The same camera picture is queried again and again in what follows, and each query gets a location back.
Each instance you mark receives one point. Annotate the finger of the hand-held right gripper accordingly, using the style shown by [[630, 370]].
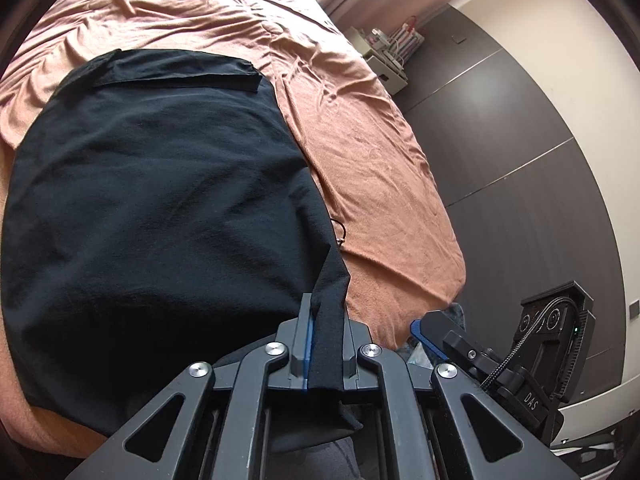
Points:
[[440, 332]]

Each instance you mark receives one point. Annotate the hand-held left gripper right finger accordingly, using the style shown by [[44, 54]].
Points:
[[356, 355]]

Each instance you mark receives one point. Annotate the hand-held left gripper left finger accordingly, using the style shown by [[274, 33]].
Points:
[[306, 350]]

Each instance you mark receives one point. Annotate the black pants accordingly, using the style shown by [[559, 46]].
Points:
[[150, 210]]

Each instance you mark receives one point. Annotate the person's leg in grey trousers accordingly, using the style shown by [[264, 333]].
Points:
[[325, 460]]

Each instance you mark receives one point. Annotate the brown blanket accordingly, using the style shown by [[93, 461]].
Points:
[[375, 160]]

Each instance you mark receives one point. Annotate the white nightstand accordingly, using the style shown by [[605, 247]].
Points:
[[385, 67]]

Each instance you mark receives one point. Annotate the wall socket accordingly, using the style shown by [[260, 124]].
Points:
[[634, 309]]

